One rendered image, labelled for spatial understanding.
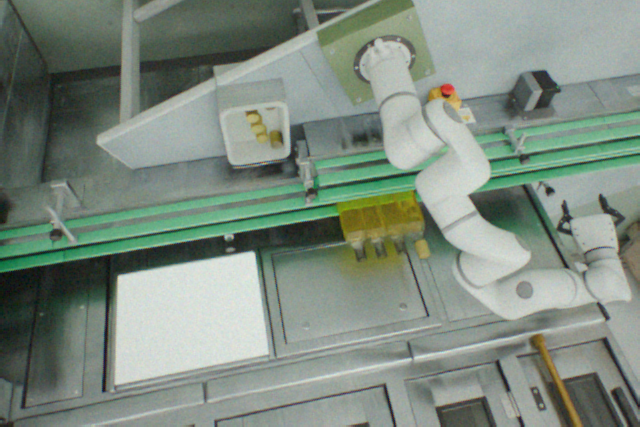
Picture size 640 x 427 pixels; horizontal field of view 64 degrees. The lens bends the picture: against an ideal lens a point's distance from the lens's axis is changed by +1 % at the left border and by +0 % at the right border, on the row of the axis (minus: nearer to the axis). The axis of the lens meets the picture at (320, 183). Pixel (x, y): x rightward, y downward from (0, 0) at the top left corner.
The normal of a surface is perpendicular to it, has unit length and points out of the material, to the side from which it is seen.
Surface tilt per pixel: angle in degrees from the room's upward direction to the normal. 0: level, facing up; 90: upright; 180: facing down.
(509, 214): 90
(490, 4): 0
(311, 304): 90
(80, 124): 90
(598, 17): 0
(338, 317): 90
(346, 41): 3
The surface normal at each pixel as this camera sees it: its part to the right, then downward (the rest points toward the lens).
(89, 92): 0.01, -0.58
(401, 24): 0.15, 0.81
